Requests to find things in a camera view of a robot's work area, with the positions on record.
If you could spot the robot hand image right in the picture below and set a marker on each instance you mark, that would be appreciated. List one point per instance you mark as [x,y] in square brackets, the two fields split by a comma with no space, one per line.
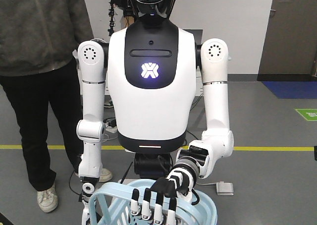
[168,192]

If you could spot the white robot arm image left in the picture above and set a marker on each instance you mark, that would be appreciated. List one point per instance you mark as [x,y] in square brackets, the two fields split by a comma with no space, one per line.
[91,128]

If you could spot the white robot arm image right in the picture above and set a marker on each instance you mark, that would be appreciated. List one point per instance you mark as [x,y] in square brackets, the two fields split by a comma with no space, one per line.
[217,140]

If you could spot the blue basket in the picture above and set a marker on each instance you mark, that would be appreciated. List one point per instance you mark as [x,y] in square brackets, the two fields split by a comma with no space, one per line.
[110,205]

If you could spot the white floor pedal box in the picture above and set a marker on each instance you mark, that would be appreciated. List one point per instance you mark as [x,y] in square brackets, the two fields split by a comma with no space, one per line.
[224,188]

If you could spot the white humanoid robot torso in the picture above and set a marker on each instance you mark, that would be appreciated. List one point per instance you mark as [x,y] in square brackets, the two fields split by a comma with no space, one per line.
[151,77]

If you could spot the seated person grey jacket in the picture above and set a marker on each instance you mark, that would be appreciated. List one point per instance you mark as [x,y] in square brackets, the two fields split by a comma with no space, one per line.
[38,72]

